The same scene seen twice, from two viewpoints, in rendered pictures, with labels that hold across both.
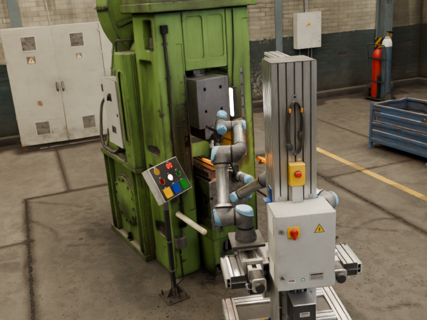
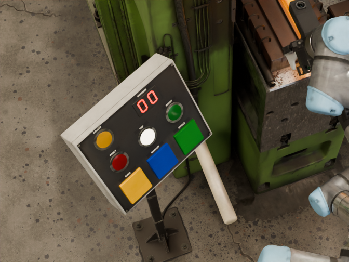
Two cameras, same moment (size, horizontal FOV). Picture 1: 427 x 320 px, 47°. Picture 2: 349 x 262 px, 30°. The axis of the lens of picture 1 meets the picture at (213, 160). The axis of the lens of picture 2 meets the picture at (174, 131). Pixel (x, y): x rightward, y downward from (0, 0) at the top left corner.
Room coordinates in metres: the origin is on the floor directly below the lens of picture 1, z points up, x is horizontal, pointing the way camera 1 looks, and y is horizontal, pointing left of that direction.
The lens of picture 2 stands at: (2.85, 0.02, 2.62)
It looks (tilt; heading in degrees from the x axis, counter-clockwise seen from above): 63 degrees down; 19
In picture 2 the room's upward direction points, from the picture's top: 9 degrees counter-clockwise
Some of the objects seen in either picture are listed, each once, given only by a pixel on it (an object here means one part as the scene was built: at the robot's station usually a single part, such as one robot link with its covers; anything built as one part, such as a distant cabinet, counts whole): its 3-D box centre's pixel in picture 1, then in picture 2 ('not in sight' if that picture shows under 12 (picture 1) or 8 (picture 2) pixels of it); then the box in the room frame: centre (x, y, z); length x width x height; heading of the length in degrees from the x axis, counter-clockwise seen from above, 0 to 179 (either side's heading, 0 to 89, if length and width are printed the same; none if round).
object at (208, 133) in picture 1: (203, 127); not in sight; (4.13, 0.07, 1.32); 0.42 x 0.20 x 0.10; 31
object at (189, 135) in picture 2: (183, 183); (188, 136); (3.61, 0.25, 1.01); 0.07 x 0.05 x 0.07; 146
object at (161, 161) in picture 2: (175, 188); (162, 160); (3.52, 0.30, 1.01); 0.07 x 0.05 x 0.07; 146
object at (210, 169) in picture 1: (205, 166); (273, 1); (4.13, 0.07, 0.96); 0.42 x 0.20 x 0.09; 31
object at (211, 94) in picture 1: (204, 98); not in sight; (4.15, 0.04, 1.56); 0.42 x 0.39 x 0.40; 31
